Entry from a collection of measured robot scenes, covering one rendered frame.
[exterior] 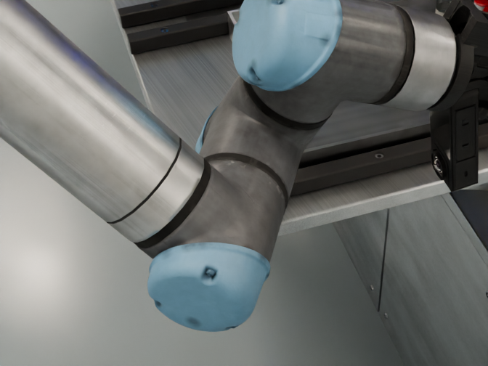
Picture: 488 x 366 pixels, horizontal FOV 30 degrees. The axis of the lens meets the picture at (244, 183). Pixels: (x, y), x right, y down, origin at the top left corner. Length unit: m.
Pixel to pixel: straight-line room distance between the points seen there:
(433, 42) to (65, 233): 1.54
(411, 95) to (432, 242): 0.77
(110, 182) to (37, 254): 1.53
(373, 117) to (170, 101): 0.23
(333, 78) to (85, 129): 0.18
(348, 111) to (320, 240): 1.06
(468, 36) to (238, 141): 0.18
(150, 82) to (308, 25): 0.47
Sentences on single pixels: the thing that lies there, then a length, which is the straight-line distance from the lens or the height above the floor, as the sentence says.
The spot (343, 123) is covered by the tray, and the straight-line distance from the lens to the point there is 0.98.
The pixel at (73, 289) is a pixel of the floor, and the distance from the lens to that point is 2.01.
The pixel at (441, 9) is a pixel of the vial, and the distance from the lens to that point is 1.13.
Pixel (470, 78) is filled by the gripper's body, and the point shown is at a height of 1.10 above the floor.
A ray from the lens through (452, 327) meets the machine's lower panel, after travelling 1.45.
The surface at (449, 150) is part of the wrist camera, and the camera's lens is 0.77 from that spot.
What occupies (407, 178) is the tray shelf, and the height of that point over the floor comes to 0.88.
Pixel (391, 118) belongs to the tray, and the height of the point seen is 0.88.
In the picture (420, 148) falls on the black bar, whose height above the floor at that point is 0.90.
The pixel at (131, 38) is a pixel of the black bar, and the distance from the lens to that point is 1.09.
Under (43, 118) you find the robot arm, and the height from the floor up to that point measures 1.18.
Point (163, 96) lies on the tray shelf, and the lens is 1.03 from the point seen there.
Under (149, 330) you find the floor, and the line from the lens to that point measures 1.91.
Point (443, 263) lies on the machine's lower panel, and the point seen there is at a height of 0.46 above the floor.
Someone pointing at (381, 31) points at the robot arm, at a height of 1.15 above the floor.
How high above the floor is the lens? 1.53
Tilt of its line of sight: 45 degrees down
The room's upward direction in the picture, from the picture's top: 4 degrees counter-clockwise
